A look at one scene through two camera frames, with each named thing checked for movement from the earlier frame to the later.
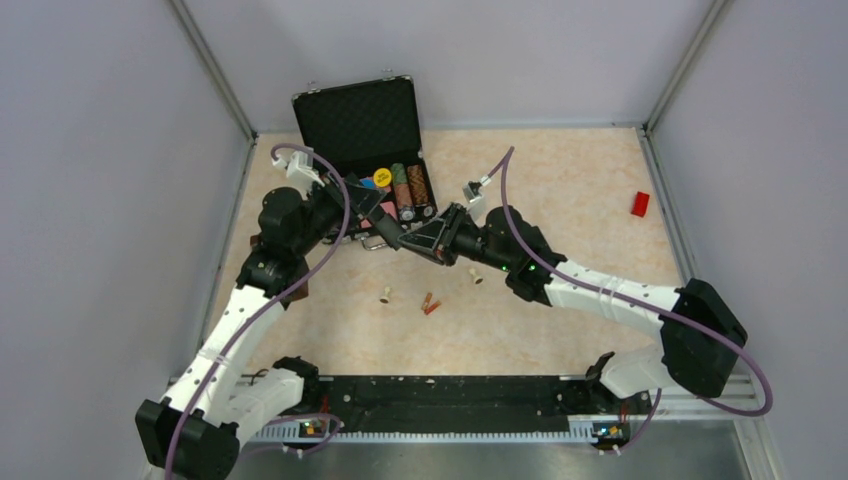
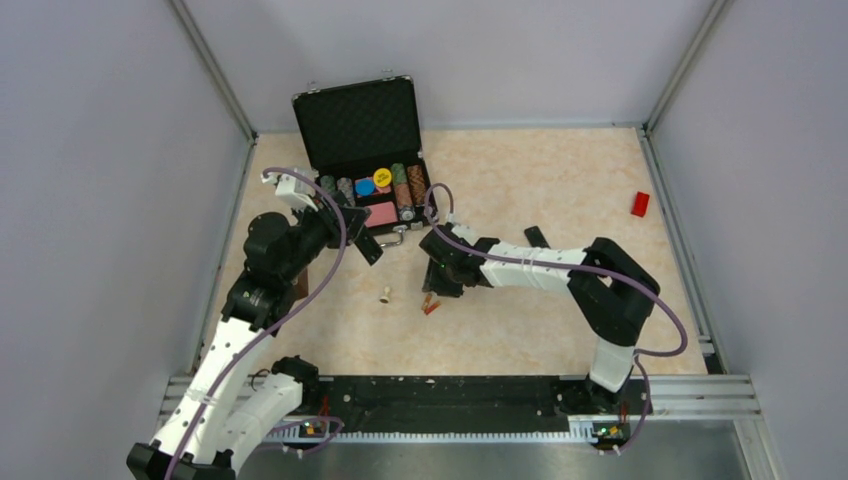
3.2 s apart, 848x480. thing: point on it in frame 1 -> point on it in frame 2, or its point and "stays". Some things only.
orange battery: x=426 y=301 stays
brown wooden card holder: x=301 y=291 stays
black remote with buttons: x=390 y=231 -> x=368 y=247
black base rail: x=462 y=403 stays
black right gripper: x=437 y=240 -> x=435 y=284
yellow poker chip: x=382 y=177 stays
